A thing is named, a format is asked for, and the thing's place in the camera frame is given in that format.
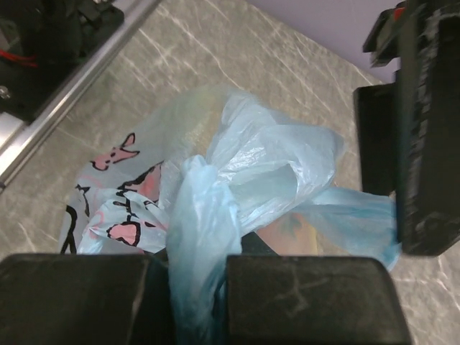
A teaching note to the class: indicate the aluminium frame rail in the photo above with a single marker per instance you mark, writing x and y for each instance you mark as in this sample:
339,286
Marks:
20,139

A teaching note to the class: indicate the light blue plastic bag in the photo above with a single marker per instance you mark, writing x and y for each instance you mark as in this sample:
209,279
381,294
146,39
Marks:
209,167

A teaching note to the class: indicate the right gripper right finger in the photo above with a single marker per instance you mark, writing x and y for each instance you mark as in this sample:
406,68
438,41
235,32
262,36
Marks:
312,300

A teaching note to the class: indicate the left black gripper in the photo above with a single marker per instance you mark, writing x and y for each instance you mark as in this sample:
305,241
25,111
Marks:
408,130

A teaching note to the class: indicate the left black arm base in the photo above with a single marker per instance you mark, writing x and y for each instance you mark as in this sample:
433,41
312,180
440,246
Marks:
48,41

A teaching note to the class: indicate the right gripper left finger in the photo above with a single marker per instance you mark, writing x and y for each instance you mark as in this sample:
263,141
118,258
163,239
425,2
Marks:
85,299

